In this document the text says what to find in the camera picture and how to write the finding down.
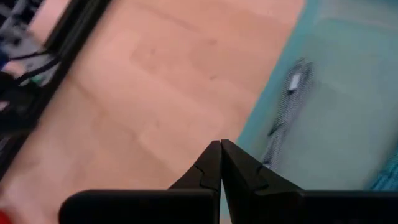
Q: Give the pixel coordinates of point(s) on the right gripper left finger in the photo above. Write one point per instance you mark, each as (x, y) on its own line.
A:
(140, 208)

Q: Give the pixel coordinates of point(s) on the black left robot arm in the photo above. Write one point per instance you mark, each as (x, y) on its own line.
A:
(12, 102)

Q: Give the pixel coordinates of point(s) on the teal translucent plastic bin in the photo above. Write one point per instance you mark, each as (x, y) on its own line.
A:
(342, 109)

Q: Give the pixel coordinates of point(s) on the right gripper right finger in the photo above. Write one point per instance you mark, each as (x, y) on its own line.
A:
(311, 208)

